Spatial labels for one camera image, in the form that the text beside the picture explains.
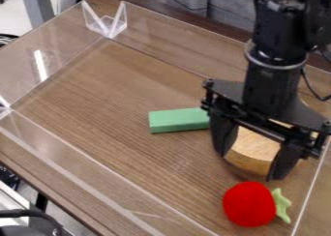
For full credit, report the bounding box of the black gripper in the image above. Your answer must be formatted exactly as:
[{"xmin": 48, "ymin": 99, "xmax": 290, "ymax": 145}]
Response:
[{"xmin": 202, "ymin": 67, "xmax": 331, "ymax": 181}]

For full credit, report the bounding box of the black table clamp mount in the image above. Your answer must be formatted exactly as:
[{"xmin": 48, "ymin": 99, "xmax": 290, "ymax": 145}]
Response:
[{"xmin": 26, "ymin": 203, "xmax": 75, "ymax": 236}]

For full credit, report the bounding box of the clear acrylic corner bracket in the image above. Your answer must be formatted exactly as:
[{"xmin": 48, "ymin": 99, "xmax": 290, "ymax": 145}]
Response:
[{"xmin": 82, "ymin": 1, "xmax": 127, "ymax": 39}]

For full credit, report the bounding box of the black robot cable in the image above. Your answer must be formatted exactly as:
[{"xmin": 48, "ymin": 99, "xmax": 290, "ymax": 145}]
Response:
[{"xmin": 301, "ymin": 49, "xmax": 331, "ymax": 103}]

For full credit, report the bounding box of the green rectangular block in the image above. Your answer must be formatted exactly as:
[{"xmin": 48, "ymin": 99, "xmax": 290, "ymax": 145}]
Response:
[{"xmin": 149, "ymin": 107, "xmax": 210, "ymax": 133}]

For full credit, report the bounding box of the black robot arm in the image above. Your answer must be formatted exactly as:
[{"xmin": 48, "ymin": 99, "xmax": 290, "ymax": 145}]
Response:
[{"xmin": 202, "ymin": 0, "xmax": 331, "ymax": 180}]

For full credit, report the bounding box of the red knitted strawberry fruit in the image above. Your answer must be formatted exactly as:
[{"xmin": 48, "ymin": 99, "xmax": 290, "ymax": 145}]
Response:
[{"xmin": 222, "ymin": 182, "xmax": 293, "ymax": 227}]

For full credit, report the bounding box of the wooden bowl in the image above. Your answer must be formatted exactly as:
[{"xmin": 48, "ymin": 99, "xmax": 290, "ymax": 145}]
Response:
[{"xmin": 225, "ymin": 98, "xmax": 322, "ymax": 178}]

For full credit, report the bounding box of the grey metal post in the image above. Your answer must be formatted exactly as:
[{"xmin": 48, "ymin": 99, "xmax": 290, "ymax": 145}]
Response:
[{"xmin": 23, "ymin": 0, "xmax": 55, "ymax": 28}]

